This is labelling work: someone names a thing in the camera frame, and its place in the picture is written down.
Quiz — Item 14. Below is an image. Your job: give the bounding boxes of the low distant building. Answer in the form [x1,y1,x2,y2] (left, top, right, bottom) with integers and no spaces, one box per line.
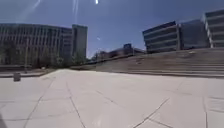
[91,43,146,62]

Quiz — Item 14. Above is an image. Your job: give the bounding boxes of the pale concrete slab plaza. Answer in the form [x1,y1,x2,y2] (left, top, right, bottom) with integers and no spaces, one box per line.
[0,68,224,128]

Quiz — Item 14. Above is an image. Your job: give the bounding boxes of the wide concrete steps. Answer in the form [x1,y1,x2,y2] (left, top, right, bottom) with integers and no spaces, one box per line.
[70,47,224,79]

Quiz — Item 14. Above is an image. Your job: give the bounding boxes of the long grey office building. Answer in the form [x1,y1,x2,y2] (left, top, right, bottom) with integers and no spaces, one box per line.
[0,22,89,67]

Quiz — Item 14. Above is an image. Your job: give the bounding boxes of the glass and concrete building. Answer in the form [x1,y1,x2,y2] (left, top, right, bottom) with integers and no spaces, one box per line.
[142,8,224,54]

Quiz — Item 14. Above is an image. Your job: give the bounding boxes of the small grey block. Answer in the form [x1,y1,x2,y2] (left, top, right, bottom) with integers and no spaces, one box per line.
[12,72,22,83]

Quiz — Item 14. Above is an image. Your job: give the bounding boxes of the low concrete kerb wall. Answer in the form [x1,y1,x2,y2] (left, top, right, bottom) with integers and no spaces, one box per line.
[0,68,57,79]

